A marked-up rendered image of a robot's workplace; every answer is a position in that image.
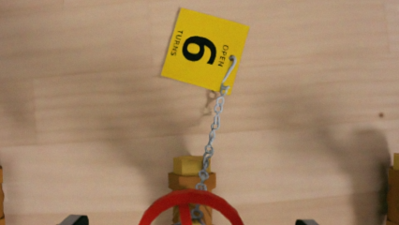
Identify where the black pipe manifold with grey fittings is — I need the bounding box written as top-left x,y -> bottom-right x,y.
0,153 -> 399,225

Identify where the yellow tag with silver chain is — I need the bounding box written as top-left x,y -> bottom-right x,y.
161,7 -> 250,190

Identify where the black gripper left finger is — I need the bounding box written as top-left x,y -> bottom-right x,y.
56,214 -> 89,225

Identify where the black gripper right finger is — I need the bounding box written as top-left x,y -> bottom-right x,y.
295,219 -> 319,225

